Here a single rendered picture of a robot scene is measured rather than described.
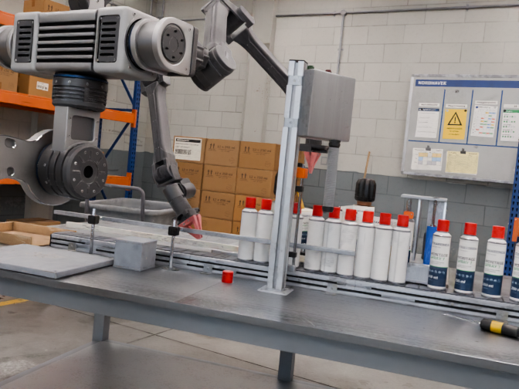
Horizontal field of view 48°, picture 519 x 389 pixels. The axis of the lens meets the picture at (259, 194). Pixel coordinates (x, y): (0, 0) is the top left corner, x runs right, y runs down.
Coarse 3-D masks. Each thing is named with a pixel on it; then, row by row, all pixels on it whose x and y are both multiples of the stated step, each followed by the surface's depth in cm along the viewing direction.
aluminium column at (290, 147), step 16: (304, 64) 165; (288, 96) 166; (288, 112) 166; (288, 128) 167; (288, 144) 167; (288, 160) 167; (288, 176) 166; (288, 192) 166; (288, 208) 166; (288, 224) 167; (272, 240) 168; (288, 240) 169; (272, 256) 168; (272, 272) 168; (272, 288) 168
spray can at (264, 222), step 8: (264, 200) 185; (264, 208) 185; (264, 216) 184; (272, 216) 185; (256, 224) 186; (264, 224) 184; (256, 232) 186; (264, 232) 184; (256, 248) 185; (264, 248) 185; (256, 256) 185; (264, 256) 185
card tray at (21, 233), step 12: (0, 228) 226; (12, 228) 232; (24, 228) 231; (36, 228) 229; (48, 228) 227; (60, 228) 225; (0, 240) 203; (12, 240) 201; (24, 240) 200; (36, 240) 214; (48, 240) 217
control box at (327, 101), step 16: (304, 80) 165; (320, 80) 163; (336, 80) 167; (352, 80) 171; (304, 96) 164; (320, 96) 164; (336, 96) 168; (352, 96) 172; (304, 112) 164; (320, 112) 164; (336, 112) 168; (304, 128) 164; (320, 128) 165; (336, 128) 169
